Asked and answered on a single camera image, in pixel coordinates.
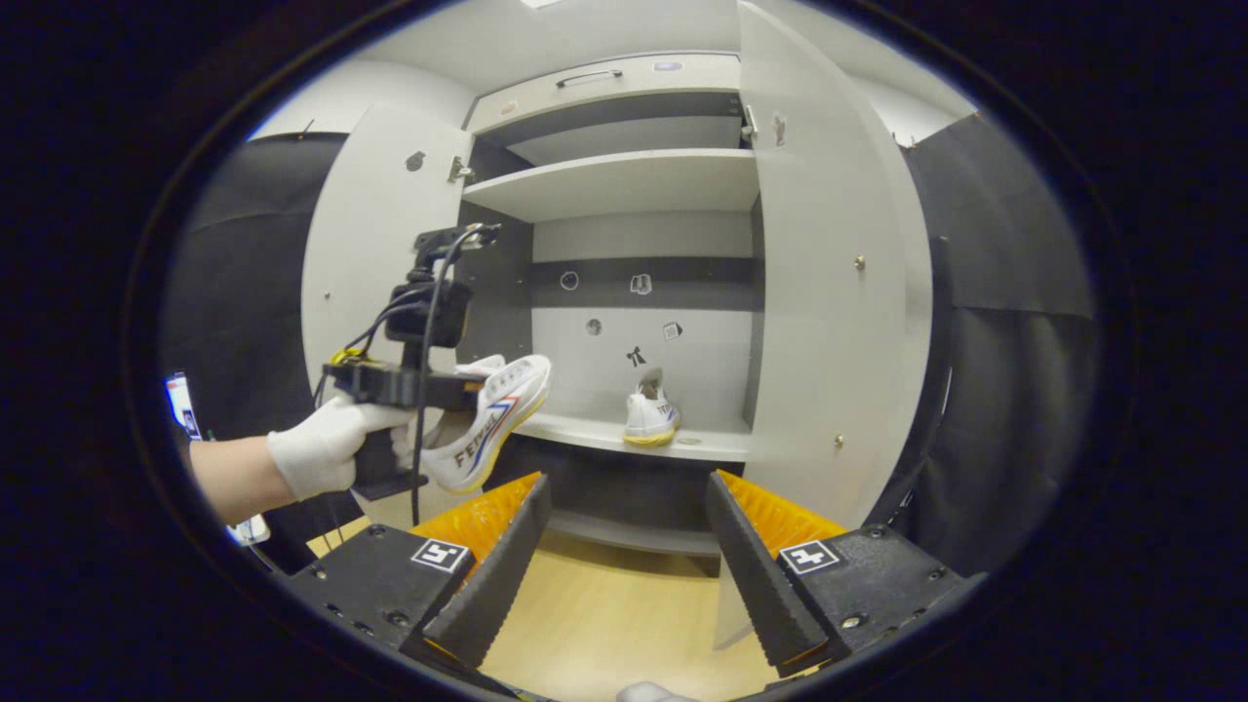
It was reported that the grey cabinet door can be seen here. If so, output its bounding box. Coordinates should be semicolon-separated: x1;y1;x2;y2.
712;0;935;652
300;102;479;532

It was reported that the grey cabinet drawer front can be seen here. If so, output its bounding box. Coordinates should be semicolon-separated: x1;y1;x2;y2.
466;52;742;136

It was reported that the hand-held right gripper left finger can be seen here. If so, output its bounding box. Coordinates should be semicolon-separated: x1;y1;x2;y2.
283;473;554;672

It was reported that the black backdrop cloth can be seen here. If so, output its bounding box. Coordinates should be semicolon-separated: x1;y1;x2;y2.
161;132;352;571
868;112;1098;576

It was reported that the grey shoe cabinet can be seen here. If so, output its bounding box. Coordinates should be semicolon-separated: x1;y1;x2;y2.
458;51;766;576

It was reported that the black cable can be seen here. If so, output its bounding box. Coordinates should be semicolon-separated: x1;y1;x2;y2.
314;224;488;527

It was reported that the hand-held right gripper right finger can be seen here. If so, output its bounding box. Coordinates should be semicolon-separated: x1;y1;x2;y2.
704;470;981;679

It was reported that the white shoe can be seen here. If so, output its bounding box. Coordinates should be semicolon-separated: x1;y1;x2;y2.
390;353;554;494
623;368;682;448

